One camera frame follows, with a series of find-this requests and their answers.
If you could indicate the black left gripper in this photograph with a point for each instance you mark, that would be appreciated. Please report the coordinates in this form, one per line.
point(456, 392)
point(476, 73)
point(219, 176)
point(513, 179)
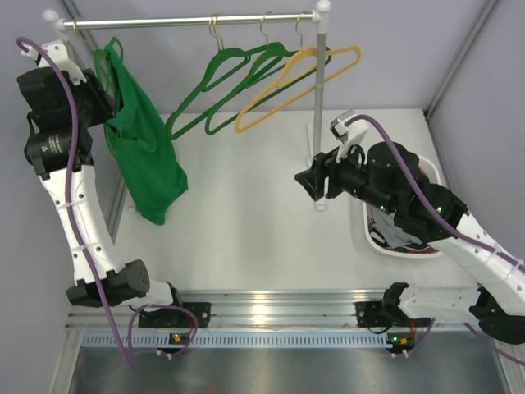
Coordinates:
point(100, 100)

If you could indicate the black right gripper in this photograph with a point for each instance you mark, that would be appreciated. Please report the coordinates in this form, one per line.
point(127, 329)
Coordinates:
point(313, 179)

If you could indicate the green tank top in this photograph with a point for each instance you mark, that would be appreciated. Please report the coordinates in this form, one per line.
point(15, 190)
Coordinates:
point(137, 139)

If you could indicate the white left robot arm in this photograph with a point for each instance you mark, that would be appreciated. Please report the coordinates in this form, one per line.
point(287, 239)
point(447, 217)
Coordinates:
point(59, 150)

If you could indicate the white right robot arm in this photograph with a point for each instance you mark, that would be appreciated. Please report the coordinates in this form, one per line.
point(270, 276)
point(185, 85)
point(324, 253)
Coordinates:
point(385, 178)

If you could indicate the yellow hanger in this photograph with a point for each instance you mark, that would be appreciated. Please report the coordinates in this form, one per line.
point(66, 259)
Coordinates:
point(284, 79)

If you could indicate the green double hanger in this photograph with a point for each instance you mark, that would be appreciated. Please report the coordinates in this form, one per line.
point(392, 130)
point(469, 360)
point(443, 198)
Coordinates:
point(209, 80)

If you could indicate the grey garment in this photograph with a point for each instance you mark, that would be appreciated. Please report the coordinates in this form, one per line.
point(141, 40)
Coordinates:
point(393, 235)

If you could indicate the white laundry basket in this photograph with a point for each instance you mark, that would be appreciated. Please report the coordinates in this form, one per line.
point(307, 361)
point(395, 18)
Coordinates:
point(427, 167)

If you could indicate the white metal clothes rack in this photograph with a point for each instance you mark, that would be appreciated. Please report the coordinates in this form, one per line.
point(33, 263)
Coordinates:
point(60, 26)

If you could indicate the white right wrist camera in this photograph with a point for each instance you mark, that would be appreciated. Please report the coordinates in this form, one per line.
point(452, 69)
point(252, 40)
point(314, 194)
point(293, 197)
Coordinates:
point(348, 131)

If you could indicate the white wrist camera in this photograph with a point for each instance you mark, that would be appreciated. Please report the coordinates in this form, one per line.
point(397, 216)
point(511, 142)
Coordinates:
point(348, 131)
point(61, 55)

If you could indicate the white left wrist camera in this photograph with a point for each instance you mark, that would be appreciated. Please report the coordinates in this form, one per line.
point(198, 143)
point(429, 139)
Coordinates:
point(61, 55)

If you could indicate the aluminium mounting rail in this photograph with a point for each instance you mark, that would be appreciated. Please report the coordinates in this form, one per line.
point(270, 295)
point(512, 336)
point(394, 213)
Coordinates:
point(322, 309)

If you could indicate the perforated cable tray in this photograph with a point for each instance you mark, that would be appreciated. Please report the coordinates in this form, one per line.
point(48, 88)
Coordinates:
point(256, 340)

